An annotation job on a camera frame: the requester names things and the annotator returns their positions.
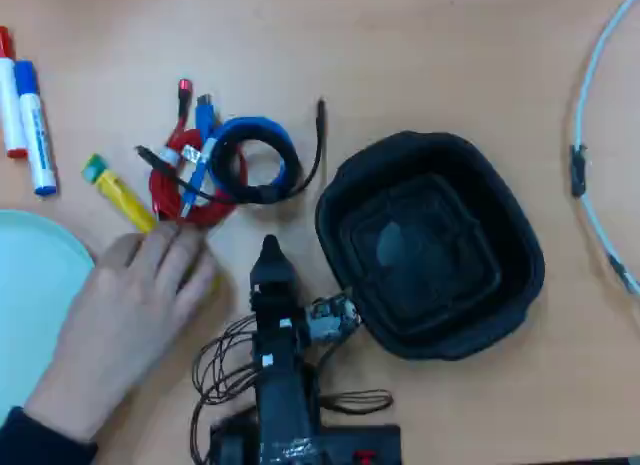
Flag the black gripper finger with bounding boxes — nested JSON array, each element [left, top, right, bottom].
[[272, 236, 302, 286], [249, 234, 275, 286]]

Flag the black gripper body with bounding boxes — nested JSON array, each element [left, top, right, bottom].
[[248, 282, 308, 372]]

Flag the yellow instant coffee stick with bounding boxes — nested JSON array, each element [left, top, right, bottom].
[[81, 153, 224, 294]]

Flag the dark blue sleeved forearm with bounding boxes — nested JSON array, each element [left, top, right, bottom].
[[0, 406, 99, 465]]

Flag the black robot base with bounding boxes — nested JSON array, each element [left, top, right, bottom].
[[208, 418, 404, 465]]

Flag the bare human hand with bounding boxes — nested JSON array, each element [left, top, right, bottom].
[[23, 222, 218, 443]]

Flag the light teal round plate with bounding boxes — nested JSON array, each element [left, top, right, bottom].
[[0, 209, 96, 422]]

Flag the blue cap whiteboard marker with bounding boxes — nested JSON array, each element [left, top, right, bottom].
[[13, 59, 59, 199]]

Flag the red cap whiteboard marker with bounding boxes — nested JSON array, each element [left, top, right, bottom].
[[0, 26, 29, 160]]

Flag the bare circuit board wrist camera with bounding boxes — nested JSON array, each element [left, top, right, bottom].
[[306, 293, 363, 343]]

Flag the thin brown wire loop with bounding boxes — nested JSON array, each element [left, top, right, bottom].
[[318, 388, 394, 417], [188, 313, 262, 465]]

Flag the black coiled cable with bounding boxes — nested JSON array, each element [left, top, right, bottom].
[[134, 98, 329, 206]]

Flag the blue coiled usb cable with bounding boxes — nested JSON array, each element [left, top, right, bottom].
[[178, 93, 297, 220]]

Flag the black cable clip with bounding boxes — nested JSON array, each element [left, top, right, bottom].
[[569, 143, 589, 199], [606, 252, 632, 284]]

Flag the white round cable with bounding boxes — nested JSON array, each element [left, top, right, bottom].
[[569, 0, 640, 297]]

